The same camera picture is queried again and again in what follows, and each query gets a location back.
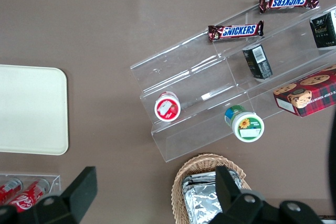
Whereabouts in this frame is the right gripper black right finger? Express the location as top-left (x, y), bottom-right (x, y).
top-left (209, 165), bottom-right (323, 224)

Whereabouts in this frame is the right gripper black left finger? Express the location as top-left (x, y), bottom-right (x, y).
top-left (0, 166), bottom-right (98, 224)

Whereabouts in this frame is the foil wrapped sandwich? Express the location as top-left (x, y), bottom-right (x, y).
top-left (182, 178), bottom-right (226, 224)
top-left (187, 170), bottom-right (244, 192)

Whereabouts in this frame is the light wicker basket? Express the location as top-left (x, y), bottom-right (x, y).
top-left (171, 153), bottom-right (248, 224)

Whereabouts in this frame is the cream plastic tray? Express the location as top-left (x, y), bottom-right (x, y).
top-left (0, 64), bottom-right (69, 156)

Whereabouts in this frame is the clear acrylic bottle rack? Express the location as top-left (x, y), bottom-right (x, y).
top-left (0, 173), bottom-right (62, 201)

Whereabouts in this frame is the red Coca-Cola bottle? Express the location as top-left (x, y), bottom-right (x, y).
top-left (0, 177), bottom-right (24, 205)
top-left (7, 178), bottom-right (51, 214)

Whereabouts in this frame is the green cup sunflower lid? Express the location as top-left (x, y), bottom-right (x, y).
top-left (224, 104), bottom-right (265, 143)

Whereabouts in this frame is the strawberry yogurt cup red lid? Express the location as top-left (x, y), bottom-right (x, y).
top-left (153, 91), bottom-right (182, 123)

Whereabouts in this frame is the clear acrylic stepped shelf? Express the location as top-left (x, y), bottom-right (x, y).
top-left (129, 0), bottom-right (336, 163)

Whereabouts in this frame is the red tartan cookie box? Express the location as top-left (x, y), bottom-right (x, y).
top-left (272, 64), bottom-right (336, 118)

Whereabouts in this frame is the dark green drink carton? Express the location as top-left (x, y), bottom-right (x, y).
top-left (309, 9), bottom-right (336, 51)
top-left (241, 44), bottom-right (274, 81)

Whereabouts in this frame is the Snickers chocolate bar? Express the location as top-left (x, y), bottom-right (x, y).
top-left (259, 0), bottom-right (321, 14)
top-left (207, 20), bottom-right (265, 42)

